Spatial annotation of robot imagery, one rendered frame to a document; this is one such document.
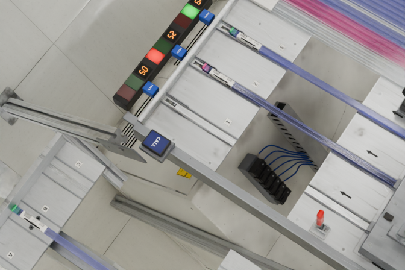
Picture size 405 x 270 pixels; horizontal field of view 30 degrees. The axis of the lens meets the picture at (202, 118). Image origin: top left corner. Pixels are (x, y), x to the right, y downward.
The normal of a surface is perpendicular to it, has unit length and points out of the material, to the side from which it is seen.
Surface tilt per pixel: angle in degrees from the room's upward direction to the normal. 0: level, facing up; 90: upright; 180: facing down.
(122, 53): 0
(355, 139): 48
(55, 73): 0
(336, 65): 0
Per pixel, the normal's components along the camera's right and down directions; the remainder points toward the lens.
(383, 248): -0.03, -0.37
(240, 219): 0.59, 0.13
